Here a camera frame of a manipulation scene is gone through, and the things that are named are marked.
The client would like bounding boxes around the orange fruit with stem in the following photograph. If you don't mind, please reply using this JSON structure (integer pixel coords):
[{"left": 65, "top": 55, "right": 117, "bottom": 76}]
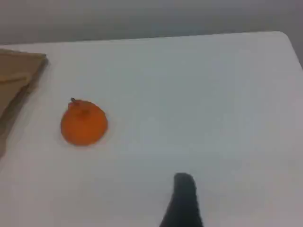
[{"left": 60, "top": 97, "right": 109, "bottom": 146}]

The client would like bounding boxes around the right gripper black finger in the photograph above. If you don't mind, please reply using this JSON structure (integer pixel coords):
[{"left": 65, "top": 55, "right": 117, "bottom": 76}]
[{"left": 159, "top": 172, "right": 205, "bottom": 227}]

